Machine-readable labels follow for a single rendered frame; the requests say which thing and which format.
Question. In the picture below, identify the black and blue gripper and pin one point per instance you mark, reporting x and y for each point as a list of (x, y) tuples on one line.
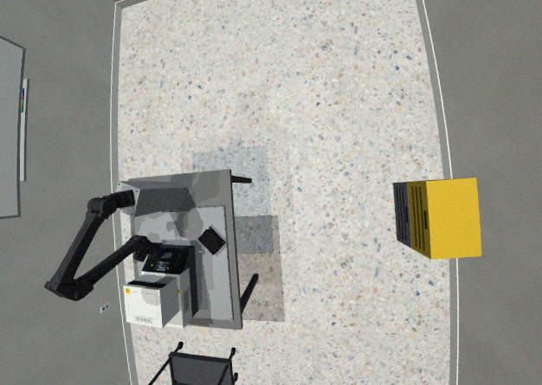
[(155, 252)]

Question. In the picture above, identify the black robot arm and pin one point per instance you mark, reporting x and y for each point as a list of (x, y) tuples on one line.
[(98, 209)]

